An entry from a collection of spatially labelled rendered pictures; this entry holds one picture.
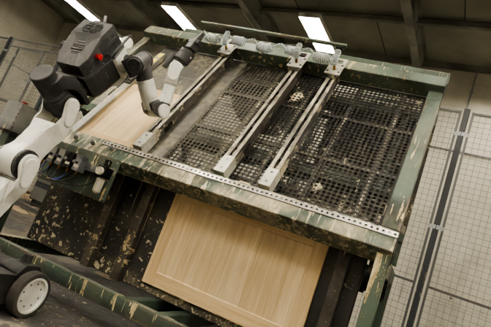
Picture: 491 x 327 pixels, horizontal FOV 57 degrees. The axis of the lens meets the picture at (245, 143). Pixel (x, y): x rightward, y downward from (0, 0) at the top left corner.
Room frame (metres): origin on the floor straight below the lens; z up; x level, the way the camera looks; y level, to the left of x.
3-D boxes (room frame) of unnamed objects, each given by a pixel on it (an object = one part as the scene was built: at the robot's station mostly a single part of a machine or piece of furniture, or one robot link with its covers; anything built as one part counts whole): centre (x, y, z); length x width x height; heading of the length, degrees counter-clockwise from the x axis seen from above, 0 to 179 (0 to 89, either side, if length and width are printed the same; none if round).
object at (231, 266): (2.43, -0.15, 0.53); 0.90 x 0.02 x 0.55; 66
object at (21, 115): (2.63, 1.28, 0.84); 0.12 x 0.12 x 0.18; 66
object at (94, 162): (2.51, 0.85, 0.69); 0.50 x 0.14 x 0.24; 66
